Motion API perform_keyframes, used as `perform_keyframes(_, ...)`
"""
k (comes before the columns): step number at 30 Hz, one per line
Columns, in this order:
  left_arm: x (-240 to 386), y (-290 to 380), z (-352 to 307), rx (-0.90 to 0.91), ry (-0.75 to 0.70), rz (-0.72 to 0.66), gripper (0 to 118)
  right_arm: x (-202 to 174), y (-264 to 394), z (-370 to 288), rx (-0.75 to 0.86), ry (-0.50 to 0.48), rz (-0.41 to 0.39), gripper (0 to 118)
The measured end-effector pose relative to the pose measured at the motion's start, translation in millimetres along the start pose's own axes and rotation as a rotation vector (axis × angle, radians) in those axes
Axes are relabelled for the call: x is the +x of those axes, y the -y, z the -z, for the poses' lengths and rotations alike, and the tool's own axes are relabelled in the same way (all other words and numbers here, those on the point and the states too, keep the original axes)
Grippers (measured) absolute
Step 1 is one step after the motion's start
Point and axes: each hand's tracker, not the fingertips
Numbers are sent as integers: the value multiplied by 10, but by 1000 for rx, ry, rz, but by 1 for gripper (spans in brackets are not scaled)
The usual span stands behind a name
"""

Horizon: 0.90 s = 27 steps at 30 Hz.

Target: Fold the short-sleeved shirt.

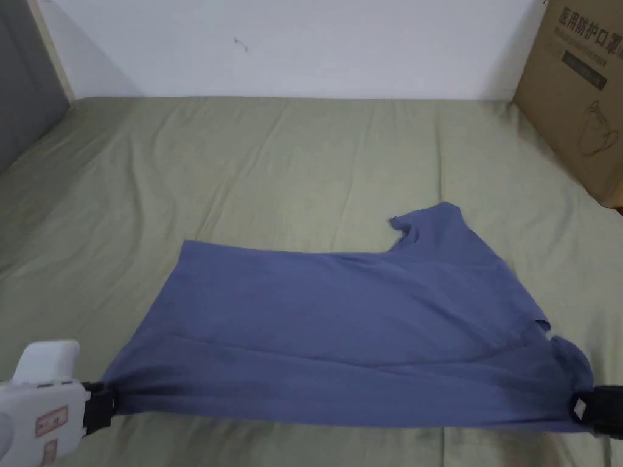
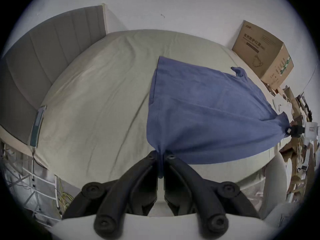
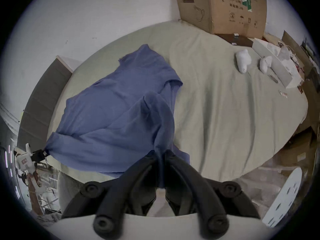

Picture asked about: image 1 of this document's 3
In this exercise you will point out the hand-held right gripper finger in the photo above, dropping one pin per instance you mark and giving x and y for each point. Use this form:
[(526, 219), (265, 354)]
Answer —
[(603, 408)]

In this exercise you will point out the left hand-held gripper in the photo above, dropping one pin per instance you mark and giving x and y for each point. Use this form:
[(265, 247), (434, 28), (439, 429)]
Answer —
[(39, 404)]

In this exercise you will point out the blue shirt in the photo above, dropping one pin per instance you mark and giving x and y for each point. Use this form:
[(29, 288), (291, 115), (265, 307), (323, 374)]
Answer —
[(340, 331)]

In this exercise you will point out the bed with pale green sheet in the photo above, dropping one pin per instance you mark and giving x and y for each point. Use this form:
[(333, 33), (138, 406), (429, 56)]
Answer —
[(243, 170)]

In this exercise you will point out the brown cardboard carton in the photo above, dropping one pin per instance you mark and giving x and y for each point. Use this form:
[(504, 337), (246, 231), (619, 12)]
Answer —
[(574, 97)]

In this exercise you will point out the grey padded headboard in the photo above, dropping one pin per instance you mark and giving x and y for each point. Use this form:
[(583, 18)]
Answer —
[(24, 82)]

